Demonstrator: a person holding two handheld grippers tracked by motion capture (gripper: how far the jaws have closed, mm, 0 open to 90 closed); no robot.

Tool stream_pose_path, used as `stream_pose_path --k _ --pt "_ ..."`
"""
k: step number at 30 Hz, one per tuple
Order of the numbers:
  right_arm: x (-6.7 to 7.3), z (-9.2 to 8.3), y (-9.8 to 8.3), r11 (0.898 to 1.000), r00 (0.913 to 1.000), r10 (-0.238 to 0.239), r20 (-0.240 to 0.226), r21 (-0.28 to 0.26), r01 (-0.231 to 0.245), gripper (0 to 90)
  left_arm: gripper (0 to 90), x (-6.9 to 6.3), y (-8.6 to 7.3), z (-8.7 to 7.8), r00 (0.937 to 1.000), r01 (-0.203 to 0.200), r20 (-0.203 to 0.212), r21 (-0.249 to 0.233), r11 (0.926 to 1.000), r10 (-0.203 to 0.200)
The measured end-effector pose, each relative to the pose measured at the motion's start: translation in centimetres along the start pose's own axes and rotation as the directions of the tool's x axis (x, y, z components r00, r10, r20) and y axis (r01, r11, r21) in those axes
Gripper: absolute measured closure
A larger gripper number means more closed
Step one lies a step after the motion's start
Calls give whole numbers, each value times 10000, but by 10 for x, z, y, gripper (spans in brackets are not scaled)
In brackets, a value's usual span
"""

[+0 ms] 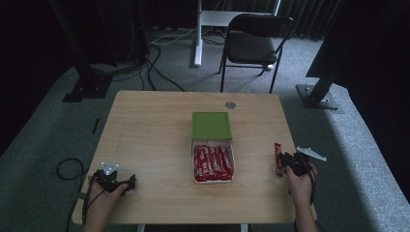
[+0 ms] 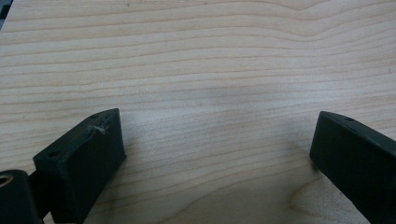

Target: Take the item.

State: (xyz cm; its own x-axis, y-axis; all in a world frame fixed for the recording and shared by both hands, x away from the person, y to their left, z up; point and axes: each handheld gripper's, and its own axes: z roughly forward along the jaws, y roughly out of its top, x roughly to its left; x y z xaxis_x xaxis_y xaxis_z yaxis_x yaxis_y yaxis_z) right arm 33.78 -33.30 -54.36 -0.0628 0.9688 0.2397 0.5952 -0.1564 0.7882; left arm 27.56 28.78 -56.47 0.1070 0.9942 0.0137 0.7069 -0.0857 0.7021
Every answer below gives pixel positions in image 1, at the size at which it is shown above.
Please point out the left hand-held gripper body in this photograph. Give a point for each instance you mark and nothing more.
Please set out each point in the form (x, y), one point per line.
(108, 180)

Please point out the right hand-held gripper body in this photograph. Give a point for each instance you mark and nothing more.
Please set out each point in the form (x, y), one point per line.
(303, 162)

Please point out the red snack packet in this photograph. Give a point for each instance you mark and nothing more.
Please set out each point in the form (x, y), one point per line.
(278, 158)

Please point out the tray of red packets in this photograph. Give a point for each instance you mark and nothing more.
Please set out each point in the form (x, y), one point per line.
(212, 143)

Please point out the green box lid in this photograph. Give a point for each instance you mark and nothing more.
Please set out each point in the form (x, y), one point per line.
(211, 125)

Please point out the person's left hand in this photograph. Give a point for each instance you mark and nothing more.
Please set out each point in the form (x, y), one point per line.
(103, 199)

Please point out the person's right hand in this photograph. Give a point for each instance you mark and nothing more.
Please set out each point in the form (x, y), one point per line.
(301, 185)

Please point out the grey tape piece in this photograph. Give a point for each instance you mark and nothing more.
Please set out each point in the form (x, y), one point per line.
(81, 195)

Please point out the black floor tape strip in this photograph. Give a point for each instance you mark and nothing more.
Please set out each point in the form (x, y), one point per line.
(95, 126)

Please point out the black slanted stand with base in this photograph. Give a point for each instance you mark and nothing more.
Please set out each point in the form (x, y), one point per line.
(319, 93)

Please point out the row of red packets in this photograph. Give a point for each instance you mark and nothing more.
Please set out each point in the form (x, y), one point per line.
(212, 164)

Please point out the grey round table grommet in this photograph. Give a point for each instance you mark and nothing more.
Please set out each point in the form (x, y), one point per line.
(230, 105)

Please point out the black stand with square base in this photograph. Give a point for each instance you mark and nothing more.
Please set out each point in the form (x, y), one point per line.
(87, 80)

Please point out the black folding chair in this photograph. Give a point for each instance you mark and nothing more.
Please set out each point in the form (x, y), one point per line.
(254, 45)

